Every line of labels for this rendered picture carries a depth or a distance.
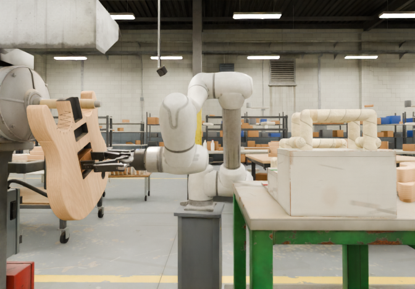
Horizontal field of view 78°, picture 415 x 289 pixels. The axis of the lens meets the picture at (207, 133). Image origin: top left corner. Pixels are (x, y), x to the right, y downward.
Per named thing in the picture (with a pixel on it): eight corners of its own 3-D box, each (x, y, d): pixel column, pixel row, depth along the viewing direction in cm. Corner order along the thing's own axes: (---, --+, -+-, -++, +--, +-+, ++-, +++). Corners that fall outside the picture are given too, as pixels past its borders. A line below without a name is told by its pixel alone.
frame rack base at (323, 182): (290, 217, 66) (290, 150, 66) (276, 202, 81) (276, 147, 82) (398, 218, 65) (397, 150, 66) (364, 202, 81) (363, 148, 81)
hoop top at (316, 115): (301, 120, 68) (301, 108, 68) (297, 121, 71) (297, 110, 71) (379, 120, 67) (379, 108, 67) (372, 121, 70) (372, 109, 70)
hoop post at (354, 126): (351, 149, 75) (351, 117, 75) (345, 148, 78) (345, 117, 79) (362, 149, 75) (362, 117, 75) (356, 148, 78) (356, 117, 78)
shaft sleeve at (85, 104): (39, 100, 85) (44, 98, 88) (41, 109, 86) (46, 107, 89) (92, 100, 85) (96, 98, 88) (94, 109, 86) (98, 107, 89)
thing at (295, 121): (293, 149, 76) (293, 117, 76) (289, 148, 79) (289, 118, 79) (304, 149, 76) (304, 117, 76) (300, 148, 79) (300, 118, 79)
